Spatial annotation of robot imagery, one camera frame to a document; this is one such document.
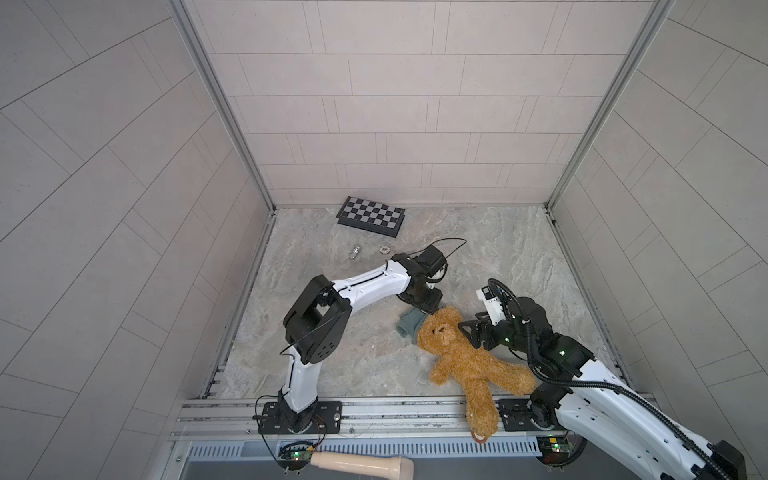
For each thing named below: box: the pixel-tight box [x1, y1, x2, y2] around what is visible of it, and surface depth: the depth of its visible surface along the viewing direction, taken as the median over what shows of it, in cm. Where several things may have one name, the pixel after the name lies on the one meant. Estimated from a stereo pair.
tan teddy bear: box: [417, 307, 537, 436], surface depth 74 cm
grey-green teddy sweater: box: [396, 307, 427, 345], surface depth 84 cm
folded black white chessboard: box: [336, 196, 406, 238], surface depth 111 cm
